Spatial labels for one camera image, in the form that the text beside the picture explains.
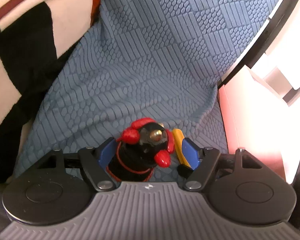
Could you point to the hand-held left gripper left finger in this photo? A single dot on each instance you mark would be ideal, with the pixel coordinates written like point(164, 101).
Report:
point(107, 153)

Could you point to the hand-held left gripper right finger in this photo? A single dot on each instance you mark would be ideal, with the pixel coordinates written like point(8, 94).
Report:
point(192, 155)

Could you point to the black red flexible mini tripod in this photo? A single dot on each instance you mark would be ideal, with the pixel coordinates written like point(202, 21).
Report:
point(140, 155)

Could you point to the pink cardboard box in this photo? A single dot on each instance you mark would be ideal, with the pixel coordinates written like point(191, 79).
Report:
point(255, 130)

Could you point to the blue textured cloth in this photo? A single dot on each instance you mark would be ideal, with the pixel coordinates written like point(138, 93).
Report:
point(152, 67)

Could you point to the red white striped blanket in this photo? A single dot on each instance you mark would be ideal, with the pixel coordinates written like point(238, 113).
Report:
point(22, 55)

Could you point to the white chair with black frame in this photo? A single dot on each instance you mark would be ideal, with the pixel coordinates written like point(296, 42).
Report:
point(277, 62)

